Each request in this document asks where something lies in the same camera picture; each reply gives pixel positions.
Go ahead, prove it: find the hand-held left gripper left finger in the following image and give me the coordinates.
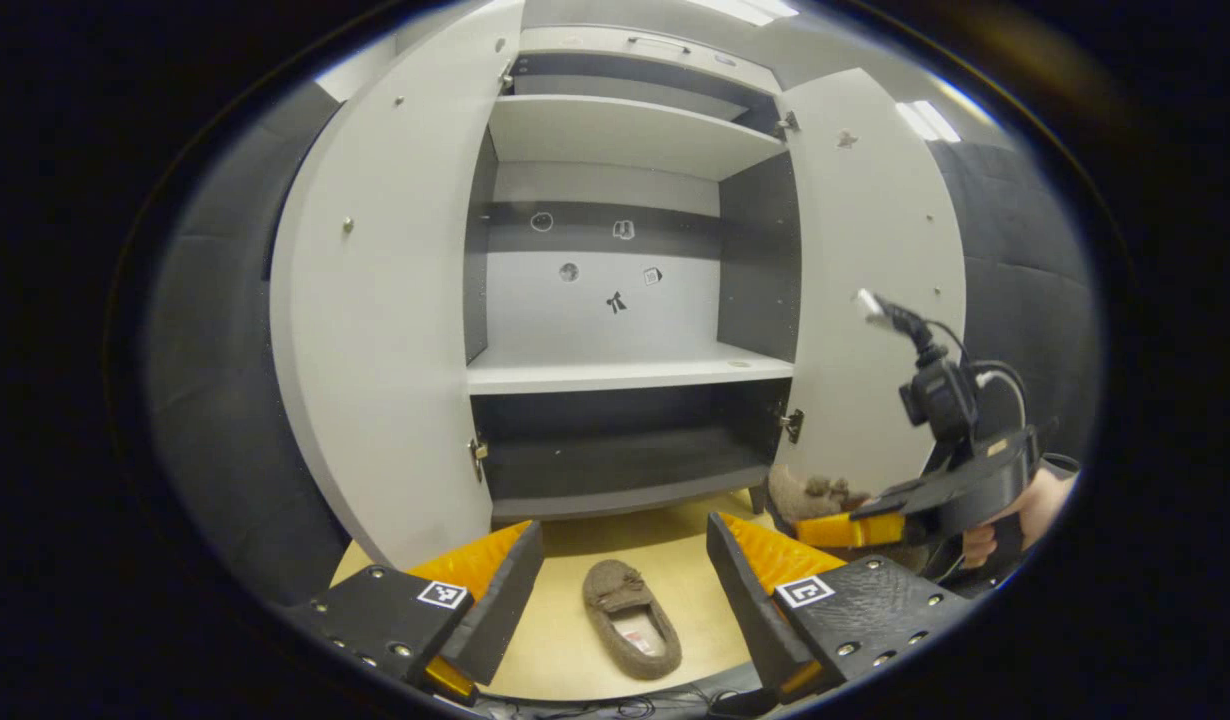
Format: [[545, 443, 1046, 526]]
[[293, 520, 544, 704]]

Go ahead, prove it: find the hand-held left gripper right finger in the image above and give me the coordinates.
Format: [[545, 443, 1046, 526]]
[[705, 513, 976, 701]]

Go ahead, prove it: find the brown fuzzy shoe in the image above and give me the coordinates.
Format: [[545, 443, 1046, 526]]
[[582, 560, 684, 682], [770, 465, 881, 528]]

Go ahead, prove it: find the white shoe cabinet door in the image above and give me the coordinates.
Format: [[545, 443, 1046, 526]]
[[772, 68, 968, 501], [270, 0, 526, 571]]

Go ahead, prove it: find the grey shoe cabinet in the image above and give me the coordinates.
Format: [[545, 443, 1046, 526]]
[[463, 25, 806, 523]]

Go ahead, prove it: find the ceiling light panel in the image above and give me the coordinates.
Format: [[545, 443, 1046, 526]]
[[895, 100, 962, 144], [685, 0, 801, 28]]

